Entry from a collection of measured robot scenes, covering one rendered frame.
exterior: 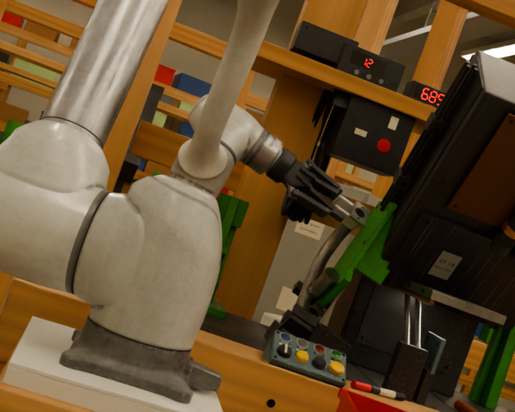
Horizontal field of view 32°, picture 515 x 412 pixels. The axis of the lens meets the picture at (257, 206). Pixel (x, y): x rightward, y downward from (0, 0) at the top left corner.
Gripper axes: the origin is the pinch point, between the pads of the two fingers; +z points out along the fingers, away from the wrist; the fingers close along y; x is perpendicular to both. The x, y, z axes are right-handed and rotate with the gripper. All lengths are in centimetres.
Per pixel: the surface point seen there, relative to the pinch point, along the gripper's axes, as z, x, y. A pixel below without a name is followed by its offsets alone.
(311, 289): 1.3, 6.0, -20.2
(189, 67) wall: -78, 628, 780
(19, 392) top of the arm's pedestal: -39, -28, -95
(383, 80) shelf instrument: -7.9, -11.5, 34.5
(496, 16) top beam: 9, -26, 69
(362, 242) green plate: 4.4, -4.5, -10.1
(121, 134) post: -52, 27, 6
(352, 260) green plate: 4.4, -2.7, -14.5
